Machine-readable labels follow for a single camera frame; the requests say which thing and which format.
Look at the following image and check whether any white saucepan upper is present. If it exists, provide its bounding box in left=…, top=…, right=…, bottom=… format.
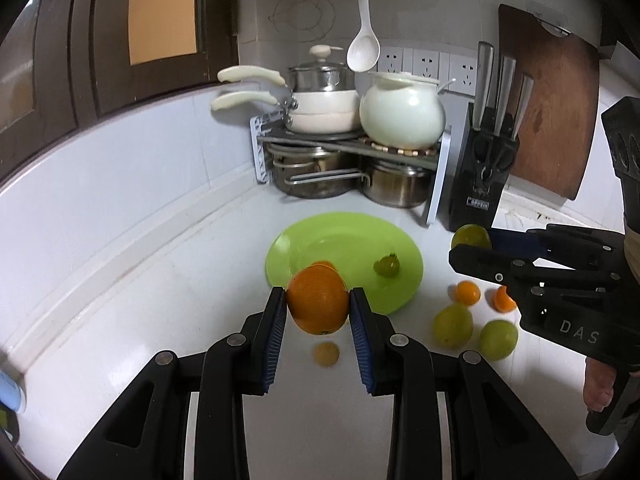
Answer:
left=210, top=65, right=360, bottom=115

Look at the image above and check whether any white plastic ladle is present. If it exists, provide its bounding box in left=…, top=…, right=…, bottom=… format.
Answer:
left=346, top=0, right=381, bottom=73

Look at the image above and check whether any small brown longan fruit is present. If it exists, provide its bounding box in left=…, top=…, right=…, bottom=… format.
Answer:
left=312, top=341, right=341, bottom=367

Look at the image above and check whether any metal corner shelf rack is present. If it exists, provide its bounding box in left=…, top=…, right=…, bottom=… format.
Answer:
left=250, top=112, right=451, bottom=226

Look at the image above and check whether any small green tomato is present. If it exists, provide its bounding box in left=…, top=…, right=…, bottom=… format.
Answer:
left=373, top=254, right=400, bottom=278

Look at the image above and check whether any large orange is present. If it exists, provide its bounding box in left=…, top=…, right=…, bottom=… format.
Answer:
left=286, top=261, right=348, bottom=336

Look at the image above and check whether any steel pot right bottom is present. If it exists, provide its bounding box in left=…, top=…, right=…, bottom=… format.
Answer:
left=360, top=159, right=435, bottom=208

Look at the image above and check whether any green plastic plate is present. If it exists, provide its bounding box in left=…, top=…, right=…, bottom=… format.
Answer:
left=265, top=212, right=424, bottom=314

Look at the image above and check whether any person's right hand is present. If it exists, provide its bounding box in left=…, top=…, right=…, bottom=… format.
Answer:
left=582, top=358, right=616, bottom=413

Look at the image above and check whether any steel pot left bottom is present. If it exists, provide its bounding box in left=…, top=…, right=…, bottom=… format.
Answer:
left=266, top=143, right=370, bottom=200

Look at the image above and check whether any black knife block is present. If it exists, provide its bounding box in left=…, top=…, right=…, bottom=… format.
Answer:
left=448, top=41, right=535, bottom=232

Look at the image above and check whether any white ceramic pot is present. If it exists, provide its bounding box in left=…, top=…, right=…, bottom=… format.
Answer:
left=359, top=72, right=456, bottom=150

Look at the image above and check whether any yellow-green pear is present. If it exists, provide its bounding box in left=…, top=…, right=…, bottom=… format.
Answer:
left=432, top=304, right=474, bottom=350

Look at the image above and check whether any green apple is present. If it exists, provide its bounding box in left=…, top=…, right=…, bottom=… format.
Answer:
left=478, top=320, right=518, bottom=361

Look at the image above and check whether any small orange tangerine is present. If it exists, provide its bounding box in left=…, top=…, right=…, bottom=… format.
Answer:
left=454, top=281, right=482, bottom=307

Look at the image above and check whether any dark wooden window frame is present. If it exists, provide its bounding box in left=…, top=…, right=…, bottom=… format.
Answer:
left=1, top=0, right=239, bottom=179

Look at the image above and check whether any wooden cutting board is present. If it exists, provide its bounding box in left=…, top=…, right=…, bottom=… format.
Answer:
left=498, top=4, right=600, bottom=200

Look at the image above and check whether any steel pot with lid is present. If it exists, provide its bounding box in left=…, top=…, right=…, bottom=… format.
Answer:
left=288, top=44, right=356, bottom=92

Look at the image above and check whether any white saucepan lower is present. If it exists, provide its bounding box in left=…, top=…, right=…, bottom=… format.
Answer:
left=277, top=107, right=360, bottom=134

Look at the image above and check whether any white wall socket strip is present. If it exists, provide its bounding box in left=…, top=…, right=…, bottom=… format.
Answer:
left=376, top=47, right=477, bottom=96

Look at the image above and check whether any white saucepan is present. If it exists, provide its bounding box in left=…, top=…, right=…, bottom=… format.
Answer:
left=210, top=65, right=360, bottom=115
left=277, top=107, right=360, bottom=134

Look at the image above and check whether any beaded wooden trivet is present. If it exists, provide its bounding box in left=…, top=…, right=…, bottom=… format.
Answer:
left=361, top=136, right=439, bottom=158

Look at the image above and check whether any wire steamer rack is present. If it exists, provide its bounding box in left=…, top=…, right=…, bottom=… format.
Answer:
left=268, top=0, right=336, bottom=44

